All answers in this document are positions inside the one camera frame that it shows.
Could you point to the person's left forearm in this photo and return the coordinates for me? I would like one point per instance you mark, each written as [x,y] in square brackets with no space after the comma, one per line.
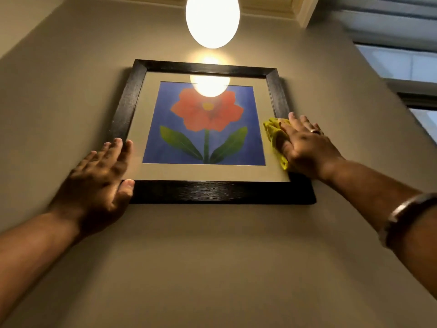
[30,252]

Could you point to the black framed flower picture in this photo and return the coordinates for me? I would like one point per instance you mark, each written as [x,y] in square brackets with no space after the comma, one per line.
[205,133]

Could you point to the person's right little finger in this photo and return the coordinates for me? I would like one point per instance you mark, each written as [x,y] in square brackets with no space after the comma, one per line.
[317,130]

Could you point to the person's left thumb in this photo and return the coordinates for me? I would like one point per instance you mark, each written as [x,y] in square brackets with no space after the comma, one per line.
[126,191]

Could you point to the person's left middle finger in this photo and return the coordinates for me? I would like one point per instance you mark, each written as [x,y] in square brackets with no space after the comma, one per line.
[114,151]

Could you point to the person's right middle finger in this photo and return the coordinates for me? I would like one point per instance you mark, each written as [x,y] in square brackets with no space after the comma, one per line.
[293,122]

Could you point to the window with dark frame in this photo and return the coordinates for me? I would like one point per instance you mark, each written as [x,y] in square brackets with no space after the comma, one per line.
[409,75]

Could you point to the person's left little finger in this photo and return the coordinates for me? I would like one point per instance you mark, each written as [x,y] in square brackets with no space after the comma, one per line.
[85,161]

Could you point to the person's right hand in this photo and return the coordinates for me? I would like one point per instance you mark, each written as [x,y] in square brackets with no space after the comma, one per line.
[307,150]

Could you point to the person's left hand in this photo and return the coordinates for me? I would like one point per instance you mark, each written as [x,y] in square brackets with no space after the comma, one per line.
[92,191]

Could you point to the yellow cleaning cloth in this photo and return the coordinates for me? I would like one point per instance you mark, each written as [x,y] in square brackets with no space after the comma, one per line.
[272,133]

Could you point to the person's right forearm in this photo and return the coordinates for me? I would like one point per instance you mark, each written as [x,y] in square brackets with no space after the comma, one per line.
[382,208]

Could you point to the glowing white pendant lamp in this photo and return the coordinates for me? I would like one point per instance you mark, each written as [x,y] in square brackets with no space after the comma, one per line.
[212,20]

